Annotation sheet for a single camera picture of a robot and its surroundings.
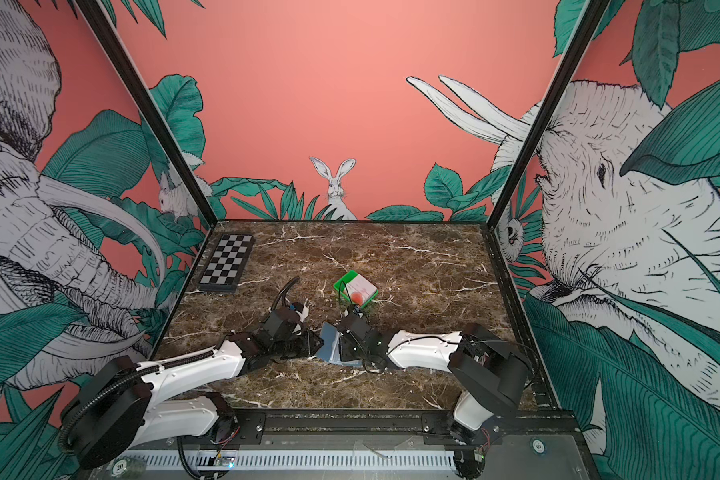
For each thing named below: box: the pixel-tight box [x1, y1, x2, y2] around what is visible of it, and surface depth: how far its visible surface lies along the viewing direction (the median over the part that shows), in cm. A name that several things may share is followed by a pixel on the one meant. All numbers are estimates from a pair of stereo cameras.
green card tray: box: [333, 270, 379, 308], surface depth 100 cm
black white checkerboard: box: [197, 233, 255, 293], surface depth 106 cm
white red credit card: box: [346, 274, 378, 306], surface depth 98 cm
